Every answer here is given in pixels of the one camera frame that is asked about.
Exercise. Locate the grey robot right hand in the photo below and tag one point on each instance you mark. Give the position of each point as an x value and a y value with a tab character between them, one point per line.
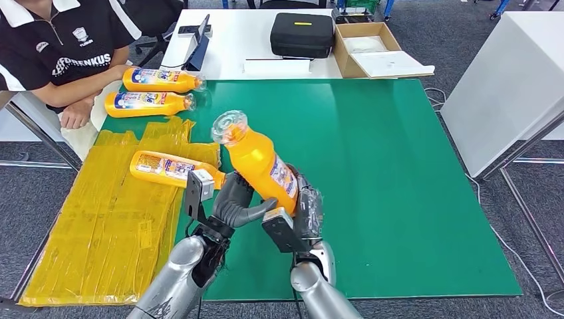
310	215

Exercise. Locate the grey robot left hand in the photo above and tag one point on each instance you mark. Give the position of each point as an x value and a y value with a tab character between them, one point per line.
235	207

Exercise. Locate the person's left hand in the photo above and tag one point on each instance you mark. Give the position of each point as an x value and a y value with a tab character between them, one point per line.
77	115

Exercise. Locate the person's right hand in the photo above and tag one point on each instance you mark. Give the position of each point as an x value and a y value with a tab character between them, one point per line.
121	72

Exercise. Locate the orange detergent bottle clear cap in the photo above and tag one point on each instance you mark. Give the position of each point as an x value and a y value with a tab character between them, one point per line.
154	81
150	165
255	163
132	108

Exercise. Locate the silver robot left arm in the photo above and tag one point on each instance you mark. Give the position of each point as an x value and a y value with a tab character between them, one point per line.
180	273

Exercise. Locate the person's right forearm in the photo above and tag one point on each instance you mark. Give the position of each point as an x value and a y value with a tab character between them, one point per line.
75	88

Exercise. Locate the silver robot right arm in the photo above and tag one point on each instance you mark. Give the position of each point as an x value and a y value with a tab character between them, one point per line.
317	290

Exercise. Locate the white table with metal legs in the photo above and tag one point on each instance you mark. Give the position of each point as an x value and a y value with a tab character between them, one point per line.
506	88
44	132

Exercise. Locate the black office chair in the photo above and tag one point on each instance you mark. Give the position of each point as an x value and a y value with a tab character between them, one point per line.
154	17

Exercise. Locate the person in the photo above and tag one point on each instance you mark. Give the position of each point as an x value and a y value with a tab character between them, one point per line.
53	44

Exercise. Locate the black phone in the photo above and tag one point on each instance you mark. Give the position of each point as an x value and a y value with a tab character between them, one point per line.
187	30

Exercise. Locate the tablet with blue cover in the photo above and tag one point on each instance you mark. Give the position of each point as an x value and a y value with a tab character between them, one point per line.
199	53

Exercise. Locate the white desk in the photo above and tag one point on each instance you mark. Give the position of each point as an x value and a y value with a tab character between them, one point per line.
233	44

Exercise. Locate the yellow plastic sheet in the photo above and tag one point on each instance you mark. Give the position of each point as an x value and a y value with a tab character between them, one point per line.
88	246

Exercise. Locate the white paper sheet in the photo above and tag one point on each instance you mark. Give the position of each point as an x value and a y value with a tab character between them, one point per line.
276	67

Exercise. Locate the open cardboard box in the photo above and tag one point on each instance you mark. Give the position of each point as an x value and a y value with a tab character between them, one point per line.
342	55

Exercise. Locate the white flat sheet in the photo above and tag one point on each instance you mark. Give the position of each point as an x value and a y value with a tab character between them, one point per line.
390	64

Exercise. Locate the black zip case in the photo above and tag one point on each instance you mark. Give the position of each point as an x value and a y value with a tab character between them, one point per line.
302	40

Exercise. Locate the white padding bag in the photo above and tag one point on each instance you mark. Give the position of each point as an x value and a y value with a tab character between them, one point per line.
365	45

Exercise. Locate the black device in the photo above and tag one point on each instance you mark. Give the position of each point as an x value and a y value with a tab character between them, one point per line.
352	15

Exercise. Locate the green plastic crate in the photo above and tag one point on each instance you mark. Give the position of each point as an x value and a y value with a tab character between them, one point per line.
363	4

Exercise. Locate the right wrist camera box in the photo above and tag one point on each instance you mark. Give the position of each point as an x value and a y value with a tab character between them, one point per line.
282	229

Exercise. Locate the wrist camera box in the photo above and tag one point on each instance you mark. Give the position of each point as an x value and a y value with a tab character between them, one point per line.
198	191
282	229

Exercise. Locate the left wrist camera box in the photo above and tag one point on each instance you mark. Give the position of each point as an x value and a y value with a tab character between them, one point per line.
198	191

